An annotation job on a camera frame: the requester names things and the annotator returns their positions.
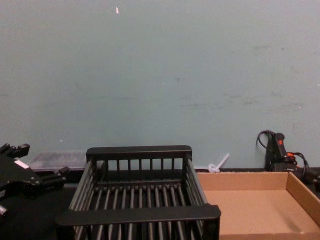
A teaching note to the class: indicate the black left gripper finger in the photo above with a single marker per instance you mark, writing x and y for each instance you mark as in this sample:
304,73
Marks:
22,149
51,178

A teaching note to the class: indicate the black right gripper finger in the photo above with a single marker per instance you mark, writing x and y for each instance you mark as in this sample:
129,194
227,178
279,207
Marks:
317,183

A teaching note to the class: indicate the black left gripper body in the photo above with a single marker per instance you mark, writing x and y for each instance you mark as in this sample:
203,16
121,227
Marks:
15,175

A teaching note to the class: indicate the clear plastic case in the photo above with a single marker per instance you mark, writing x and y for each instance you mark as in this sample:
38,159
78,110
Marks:
57,161

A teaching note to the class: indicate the shallow brown cardboard tray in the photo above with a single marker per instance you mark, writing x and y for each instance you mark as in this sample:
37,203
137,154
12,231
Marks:
250,207

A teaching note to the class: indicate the black rack with steel bars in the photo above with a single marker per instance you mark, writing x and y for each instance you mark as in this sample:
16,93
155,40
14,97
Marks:
140,212

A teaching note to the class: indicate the white three-armed plastic piece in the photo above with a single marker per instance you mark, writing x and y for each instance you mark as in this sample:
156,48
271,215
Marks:
218,165

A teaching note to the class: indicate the plain pale wall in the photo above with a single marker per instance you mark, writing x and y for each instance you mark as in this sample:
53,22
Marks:
160,75

